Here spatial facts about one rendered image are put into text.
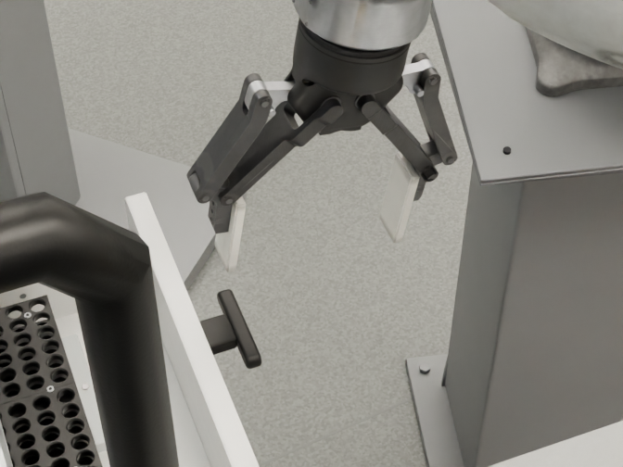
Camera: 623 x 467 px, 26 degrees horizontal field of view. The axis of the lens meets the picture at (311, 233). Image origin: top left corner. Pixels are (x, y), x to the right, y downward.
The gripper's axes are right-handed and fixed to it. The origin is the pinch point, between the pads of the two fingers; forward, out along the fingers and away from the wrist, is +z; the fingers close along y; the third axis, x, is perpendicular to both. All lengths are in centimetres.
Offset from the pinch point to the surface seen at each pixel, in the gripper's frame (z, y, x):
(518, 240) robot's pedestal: 33, -39, -23
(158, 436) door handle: -47, 29, 47
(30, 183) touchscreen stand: 77, 2, -88
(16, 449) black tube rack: 9.3, 24.0, 7.4
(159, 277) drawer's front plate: 4.4, 11.0, -2.0
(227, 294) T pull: 5.2, 6.2, 0.1
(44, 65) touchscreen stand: 59, -2, -95
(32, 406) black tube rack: 9.0, 22.1, 4.1
